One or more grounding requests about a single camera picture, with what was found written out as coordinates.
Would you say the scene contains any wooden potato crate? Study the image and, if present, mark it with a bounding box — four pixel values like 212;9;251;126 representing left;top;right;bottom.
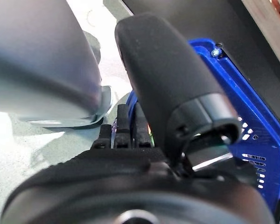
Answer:
241;0;280;77

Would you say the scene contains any silver right robot leg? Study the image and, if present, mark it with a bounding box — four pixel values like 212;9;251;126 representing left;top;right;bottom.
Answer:
0;0;114;128

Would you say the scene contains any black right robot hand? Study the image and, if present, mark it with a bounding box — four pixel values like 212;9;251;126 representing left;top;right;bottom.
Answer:
0;13;275;224

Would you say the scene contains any blue plastic shopping basket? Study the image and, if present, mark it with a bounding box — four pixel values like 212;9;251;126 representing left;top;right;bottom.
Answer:
125;38;280;210

